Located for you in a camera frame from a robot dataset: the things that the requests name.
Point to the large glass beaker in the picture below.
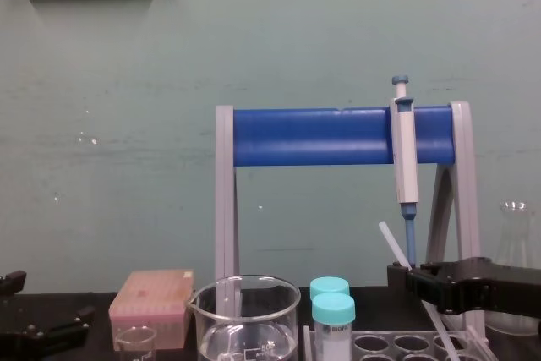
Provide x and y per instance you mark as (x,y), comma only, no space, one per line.
(249,327)

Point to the grey pipette stand blue bar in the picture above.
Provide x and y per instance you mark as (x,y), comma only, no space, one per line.
(308,137)

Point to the white and blue pipette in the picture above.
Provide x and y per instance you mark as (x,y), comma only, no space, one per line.
(405,158)

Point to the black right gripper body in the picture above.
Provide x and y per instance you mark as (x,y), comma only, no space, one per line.
(515,291)

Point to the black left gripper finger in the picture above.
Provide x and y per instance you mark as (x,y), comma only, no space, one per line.
(50,331)
(12,282)

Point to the clear plastic tube rack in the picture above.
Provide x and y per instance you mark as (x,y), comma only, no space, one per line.
(427,332)

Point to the glass conical flask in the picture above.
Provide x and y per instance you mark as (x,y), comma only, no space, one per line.
(513,242)

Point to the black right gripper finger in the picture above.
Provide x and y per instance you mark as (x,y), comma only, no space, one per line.
(460,295)
(399,278)

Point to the clear glass stirring rod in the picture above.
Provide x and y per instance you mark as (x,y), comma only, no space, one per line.
(391,240)

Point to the pink pipette tip box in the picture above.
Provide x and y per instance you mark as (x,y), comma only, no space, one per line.
(148,297)

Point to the teal capped sample tube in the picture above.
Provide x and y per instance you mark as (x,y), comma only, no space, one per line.
(334,323)
(329,286)

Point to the small glass beaker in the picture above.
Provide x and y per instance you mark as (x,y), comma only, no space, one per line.
(135,346)

